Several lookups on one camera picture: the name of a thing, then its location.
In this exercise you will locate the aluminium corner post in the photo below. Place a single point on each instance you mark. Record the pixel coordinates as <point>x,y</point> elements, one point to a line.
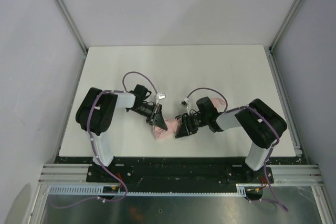
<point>291,14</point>
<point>71,25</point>

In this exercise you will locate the left aluminium corner post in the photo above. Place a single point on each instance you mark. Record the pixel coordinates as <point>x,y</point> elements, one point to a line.
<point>71,25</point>

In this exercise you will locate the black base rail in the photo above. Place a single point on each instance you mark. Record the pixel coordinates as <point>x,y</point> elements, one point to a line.
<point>180,175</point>

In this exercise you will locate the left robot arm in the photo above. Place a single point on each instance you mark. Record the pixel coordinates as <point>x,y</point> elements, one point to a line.
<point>96,112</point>

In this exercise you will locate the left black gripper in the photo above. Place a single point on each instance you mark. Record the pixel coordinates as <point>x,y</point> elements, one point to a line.
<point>155,114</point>

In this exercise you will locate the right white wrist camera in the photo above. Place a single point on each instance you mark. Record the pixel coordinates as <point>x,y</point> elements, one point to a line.
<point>185,103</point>

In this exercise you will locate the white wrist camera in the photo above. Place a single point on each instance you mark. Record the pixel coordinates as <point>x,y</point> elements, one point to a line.
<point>160,97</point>
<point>185,103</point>

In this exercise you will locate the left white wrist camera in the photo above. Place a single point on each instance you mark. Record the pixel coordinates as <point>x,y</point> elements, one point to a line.
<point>160,97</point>

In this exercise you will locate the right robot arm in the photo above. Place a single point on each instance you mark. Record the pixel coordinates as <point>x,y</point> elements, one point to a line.
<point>261,123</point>

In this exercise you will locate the right aluminium corner post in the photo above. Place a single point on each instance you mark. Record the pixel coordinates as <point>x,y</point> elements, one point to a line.
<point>291,14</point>

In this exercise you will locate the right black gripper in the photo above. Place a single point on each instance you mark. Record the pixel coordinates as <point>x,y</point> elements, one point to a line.
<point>187,123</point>

